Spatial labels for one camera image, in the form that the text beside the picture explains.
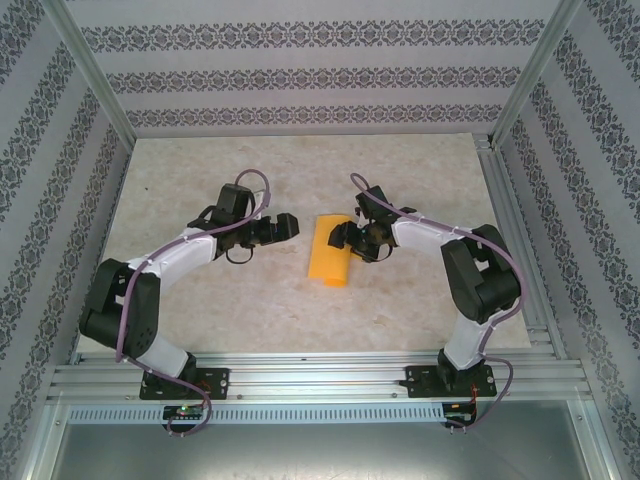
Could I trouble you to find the orange paper sheet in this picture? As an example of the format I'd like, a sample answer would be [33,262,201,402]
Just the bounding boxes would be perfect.
[307,213,353,290]

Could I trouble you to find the grey metal sheet panel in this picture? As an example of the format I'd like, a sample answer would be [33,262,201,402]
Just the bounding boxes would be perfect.
[29,399,616,480]

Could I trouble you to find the aluminium mounting rail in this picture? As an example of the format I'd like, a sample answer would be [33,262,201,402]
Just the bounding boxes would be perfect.
[47,352,594,401]

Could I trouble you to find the aluminium side rail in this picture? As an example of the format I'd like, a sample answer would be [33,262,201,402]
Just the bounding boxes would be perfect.
[474,134,569,359]

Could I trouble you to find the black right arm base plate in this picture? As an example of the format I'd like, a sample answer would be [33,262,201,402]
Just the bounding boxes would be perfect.
[405,364,499,400]

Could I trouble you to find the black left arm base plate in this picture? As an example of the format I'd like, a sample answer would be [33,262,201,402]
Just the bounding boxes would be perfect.
[139,367,231,401]

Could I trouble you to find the slotted grey cable duct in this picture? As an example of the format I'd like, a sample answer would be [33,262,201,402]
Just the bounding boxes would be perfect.
[67,403,446,425]

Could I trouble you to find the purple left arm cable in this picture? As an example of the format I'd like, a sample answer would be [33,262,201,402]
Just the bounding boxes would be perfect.
[114,169,274,439]

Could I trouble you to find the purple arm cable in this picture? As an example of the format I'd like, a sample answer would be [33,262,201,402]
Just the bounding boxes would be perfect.
[114,169,274,439]
[349,172,530,434]

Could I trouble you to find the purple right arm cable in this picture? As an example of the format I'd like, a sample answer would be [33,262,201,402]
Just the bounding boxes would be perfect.
[349,172,530,434]

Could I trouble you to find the aluminium frame post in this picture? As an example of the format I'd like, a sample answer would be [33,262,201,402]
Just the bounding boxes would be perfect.
[492,0,584,149]
[39,0,139,146]

